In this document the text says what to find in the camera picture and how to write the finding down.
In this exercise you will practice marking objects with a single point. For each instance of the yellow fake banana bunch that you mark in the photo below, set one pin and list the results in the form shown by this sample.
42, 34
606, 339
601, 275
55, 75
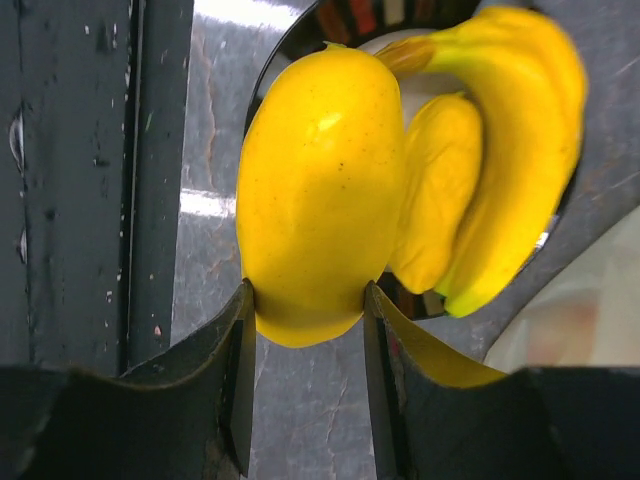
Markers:
531, 85

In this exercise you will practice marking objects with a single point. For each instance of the black rimmed ceramic plate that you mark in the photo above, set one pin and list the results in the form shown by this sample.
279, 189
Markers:
356, 23

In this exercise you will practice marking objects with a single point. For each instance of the wrinkled yellow fake fruit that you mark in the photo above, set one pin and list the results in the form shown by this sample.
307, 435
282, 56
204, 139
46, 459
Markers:
443, 149

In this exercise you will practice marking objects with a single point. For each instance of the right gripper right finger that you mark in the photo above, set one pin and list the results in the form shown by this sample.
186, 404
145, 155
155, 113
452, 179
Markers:
438, 414

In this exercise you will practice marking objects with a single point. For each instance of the smooth yellow fake mango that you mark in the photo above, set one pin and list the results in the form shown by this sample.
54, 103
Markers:
321, 179

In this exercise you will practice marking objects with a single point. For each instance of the pale green plastic bag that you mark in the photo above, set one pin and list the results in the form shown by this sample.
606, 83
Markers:
588, 315

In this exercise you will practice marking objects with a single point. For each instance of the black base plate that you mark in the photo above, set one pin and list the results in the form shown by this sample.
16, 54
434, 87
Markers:
93, 103

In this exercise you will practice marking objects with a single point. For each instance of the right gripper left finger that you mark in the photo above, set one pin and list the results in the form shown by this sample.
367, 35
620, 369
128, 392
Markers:
183, 414

